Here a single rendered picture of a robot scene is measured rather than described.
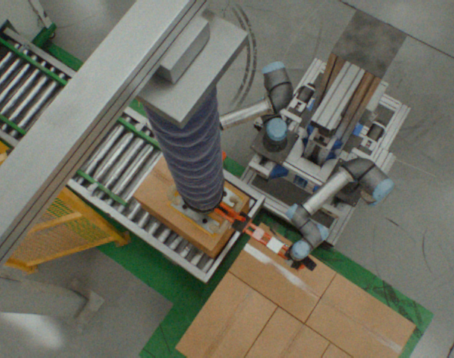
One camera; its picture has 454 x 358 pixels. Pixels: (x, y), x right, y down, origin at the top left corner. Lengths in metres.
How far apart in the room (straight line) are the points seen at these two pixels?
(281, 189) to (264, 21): 1.59
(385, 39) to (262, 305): 1.88
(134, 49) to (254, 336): 2.61
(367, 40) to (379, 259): 2.20
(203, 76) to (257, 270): 2.35
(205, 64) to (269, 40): 3.38
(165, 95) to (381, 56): 1.29
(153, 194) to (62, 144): 2.15
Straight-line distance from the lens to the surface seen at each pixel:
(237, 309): 3.54
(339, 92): 2.30
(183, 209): 3.00
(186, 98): 1.33
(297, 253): 2.49
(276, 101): 2.65
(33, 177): 1.15
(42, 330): 4.34
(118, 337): 4.18
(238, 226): 2.84
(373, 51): 2.42
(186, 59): 1.32
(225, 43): 1.39
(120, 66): 1.19
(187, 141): 1.71
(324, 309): 3.58
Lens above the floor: 4.08
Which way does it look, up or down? 75 degrees down
